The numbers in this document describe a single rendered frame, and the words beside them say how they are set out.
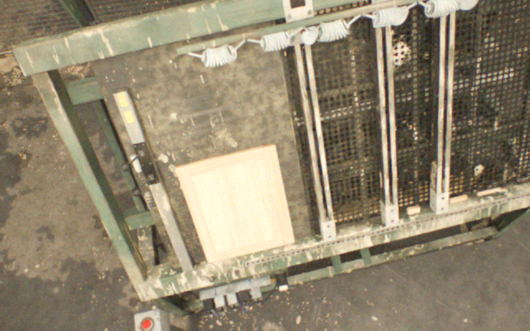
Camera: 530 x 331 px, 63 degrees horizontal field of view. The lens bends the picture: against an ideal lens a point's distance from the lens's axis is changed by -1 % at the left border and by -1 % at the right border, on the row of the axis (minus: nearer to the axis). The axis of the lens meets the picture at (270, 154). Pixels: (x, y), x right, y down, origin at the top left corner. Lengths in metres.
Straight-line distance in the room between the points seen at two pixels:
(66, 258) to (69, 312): 0.38
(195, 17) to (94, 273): 2.27
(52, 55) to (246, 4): 0.68
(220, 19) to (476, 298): 2.43
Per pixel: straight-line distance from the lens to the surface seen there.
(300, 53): 1.68
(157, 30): 1.60
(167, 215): 2.01
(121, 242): 2.12
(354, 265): 2.93
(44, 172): 3.91
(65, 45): 1.66
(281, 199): 2.03
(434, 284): 3.18
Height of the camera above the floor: 3.01
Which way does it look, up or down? 63 degrees down
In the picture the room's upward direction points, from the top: 9 degrees counter-clockwise
